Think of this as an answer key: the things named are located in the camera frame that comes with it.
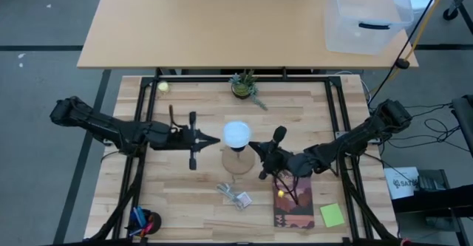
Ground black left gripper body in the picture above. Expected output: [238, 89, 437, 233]
[170, 111, 203, 171]

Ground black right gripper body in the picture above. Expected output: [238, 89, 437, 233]
[258, 125, 293, 180]

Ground wooden base table lamp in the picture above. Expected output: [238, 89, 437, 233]
[221, 144, 256, 176]

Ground Yosemite print notebook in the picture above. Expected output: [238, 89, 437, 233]
[272, 174, 316, 229]

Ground succulent in black pot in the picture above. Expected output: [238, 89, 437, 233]
[228, 69, 269, 111]

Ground green sticky note pad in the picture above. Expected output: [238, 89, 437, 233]
[319, 202, 346, 228]

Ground black pen cup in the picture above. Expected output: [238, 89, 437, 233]
[127, 207, 163, 238]

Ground blue marker pen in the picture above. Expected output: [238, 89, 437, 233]
[132, 206, 147, 228]

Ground light wood desk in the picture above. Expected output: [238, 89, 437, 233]
[76, 0, 420, 69]

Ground white printed paper box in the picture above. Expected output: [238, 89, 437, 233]
[384, 166, 421, 200]

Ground clear plastic storage bin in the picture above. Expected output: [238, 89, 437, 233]
[324, 0, 415, 55]

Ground black equipment cart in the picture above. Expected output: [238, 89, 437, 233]
[391, 168, 473, 246]

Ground dark office chair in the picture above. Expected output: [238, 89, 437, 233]
[451, 94, 473, 158]

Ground black chair wheel base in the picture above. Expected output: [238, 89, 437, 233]
[442, 0, 473, 21]

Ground black aluminium table frame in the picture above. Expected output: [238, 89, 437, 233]
[88, 75, 398, 245]

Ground black floor cables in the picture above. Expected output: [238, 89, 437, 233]
[384, 103, 470, 153]

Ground black hanging cable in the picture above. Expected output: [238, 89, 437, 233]
[367, 0, 446, 106]

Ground yellow hanging cable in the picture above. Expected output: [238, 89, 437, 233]
[369, 0, 450, 95]

